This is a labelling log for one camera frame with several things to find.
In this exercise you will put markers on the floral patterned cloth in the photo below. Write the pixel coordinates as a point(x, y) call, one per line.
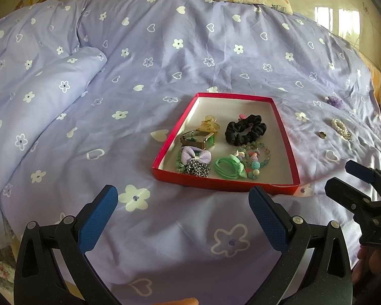
point(1, 267)

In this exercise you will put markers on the purple floral duvet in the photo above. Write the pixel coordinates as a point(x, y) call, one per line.
point(41, 101)

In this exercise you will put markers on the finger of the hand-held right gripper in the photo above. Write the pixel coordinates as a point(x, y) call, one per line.
point(360, 171)
point(341, 192)

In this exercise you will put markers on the red shallow cardboard box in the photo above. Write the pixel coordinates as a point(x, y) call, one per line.
point(231, 186)

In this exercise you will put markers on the pink hair clip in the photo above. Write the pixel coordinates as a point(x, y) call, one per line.
point(241, 115)

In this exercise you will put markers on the yellow translucent claw clip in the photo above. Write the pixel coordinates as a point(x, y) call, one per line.
point(208, 125)

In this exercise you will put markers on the purple bow hair clip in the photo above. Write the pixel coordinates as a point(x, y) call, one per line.
point(203, 156)

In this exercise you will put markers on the black scrunchie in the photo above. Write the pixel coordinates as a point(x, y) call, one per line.
point(238, 136)

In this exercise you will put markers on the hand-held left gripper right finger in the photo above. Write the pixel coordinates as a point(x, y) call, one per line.
point(270, 219)

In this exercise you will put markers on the purple flower hair clip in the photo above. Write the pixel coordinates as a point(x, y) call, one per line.
point(335, 101)

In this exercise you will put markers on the person's right hand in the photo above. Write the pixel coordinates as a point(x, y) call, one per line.
point(373, 262)

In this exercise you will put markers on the purple floral bedsheet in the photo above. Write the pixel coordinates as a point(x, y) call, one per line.
point(193, 70)

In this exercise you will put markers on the person's left hand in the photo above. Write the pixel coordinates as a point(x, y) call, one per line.
point(184, 302)

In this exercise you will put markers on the gold wristwatch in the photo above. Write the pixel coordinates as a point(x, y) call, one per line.
point(206, 141)

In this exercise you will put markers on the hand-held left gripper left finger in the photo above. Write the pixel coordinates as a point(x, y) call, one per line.
point(97, 219)

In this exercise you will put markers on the wooden bed frame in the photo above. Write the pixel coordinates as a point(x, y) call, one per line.
point(377, 79)

